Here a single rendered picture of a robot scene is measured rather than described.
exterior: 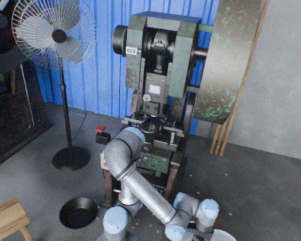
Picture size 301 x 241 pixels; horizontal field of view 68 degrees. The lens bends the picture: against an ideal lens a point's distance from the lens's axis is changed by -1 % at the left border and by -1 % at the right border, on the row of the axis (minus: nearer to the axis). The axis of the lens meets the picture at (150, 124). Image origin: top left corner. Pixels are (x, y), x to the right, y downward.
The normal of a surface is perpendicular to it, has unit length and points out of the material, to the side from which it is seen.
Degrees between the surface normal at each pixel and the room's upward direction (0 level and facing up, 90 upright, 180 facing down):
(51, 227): 0
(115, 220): 8
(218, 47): 73
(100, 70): 90
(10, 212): 0
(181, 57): 90
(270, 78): 90
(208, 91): 103
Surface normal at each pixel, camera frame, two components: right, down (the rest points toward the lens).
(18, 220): 0.10, -0.84
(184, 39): -0.26, 0.49
